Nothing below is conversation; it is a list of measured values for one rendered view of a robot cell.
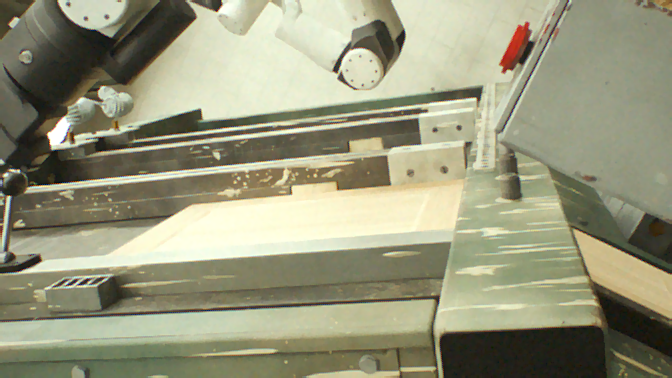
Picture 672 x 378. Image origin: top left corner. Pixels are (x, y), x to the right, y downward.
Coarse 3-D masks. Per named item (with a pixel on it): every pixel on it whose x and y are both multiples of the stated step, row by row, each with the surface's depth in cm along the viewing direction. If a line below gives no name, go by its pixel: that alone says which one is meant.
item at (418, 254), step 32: (96, 256) 90; (128, 256) 88; (160, 256) 86; (192, 256) 84; (224, 256) 82; (256, 256) 80; (288, 256) 79; (320, 256) 79; (352, 256) 78; (384, 256) 77; (416, 256) 76; (0, 288) 89; (32, 288) 88; (128, 288) 85; (160, 288) 84; (192, 288) 83; (224, 288) 82; (256, 288) 81
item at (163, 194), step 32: (288, 160) 127; (320, 160) 122; (352, 160) 120; (384, 160) 118; (416, 160) 117; (448, 160) 116; (0, 192) 140; (32, 192) 134; (64, 192) 133; (96, 192) 131; (128, 192) 130; (160, 192) 129; (192, 192) 127; (224, 192) 126; (256, 192) 125; (288, 192) 123; (0, 224) 137; (32, 224) 136; (64, 224) 135
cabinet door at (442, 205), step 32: (352, 192) 118; (384, 192) 114; (416, 192) 112; (448, 192) 108; (160, 224) 115; (192, 224) 112; (224, 224) 109; (256, 224) 106; (288, 224) 103; (320, 224) 100; (352, 224) 98; (384, 224) 95; (416, 224) 92; (448, 224) 90
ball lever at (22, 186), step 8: (0, 176) 93; (8, 176) 92; (16, 176) 93; (24, 176) 94; (0, 184) 92; (8, 184) 92; (16, 184) 93; (24, 184) 94; (8, 192) 93; (16, 192) 93; (24, 192) 94; (8, 200) 93; (8, 208) 93; (8, 216) 92; (8, 224) 92; (8, 232) 92; (8, 240) 92; (8, 248) 91; (0, 256) 90; (8, 256) 90
